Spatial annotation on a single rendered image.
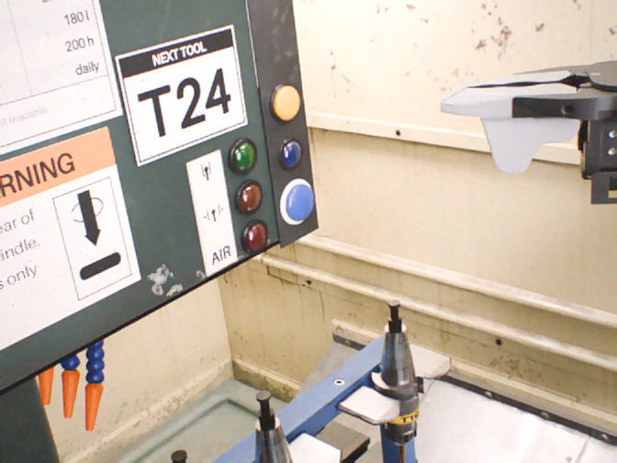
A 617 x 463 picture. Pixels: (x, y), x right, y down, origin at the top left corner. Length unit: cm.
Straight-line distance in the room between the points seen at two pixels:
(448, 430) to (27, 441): 75
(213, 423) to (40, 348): 158
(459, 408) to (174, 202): 113
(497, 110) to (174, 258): 24
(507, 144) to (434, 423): 109
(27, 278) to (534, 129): 34
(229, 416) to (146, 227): 157
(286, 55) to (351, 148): 96
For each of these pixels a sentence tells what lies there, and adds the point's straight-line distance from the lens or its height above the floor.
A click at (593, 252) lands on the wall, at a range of 136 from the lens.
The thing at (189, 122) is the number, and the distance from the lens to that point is 55.
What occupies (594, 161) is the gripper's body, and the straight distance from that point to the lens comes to 58.
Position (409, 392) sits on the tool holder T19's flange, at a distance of 100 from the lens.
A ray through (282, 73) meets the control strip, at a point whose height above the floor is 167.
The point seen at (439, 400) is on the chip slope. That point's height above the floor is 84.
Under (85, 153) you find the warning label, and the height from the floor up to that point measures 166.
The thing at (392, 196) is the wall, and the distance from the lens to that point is 154.
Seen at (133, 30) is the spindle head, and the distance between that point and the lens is 52.
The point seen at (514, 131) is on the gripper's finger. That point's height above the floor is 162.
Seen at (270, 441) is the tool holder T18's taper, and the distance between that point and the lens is 84.
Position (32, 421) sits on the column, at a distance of 139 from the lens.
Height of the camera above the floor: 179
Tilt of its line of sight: 24 degrees down
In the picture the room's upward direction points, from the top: 7 degrees counter-clockwise
